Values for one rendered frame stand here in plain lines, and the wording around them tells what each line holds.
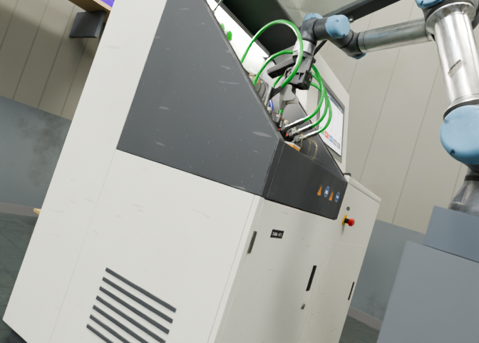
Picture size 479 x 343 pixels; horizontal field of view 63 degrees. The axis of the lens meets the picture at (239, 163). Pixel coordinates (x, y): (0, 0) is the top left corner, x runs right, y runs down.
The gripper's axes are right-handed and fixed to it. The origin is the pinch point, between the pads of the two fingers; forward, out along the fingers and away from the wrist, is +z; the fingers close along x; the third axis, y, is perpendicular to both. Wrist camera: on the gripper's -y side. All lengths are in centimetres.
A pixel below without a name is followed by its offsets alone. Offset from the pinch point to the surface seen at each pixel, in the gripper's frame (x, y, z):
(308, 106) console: 36.7, -6.7, -11.7
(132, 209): -35, -19, 50
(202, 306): -35, 15, 66
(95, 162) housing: -35, -43, 40
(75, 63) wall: 74, -250, -25
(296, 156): -21.7, 21.9, 19.5
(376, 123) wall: 253, -33, -66
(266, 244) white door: -23, 22, 46
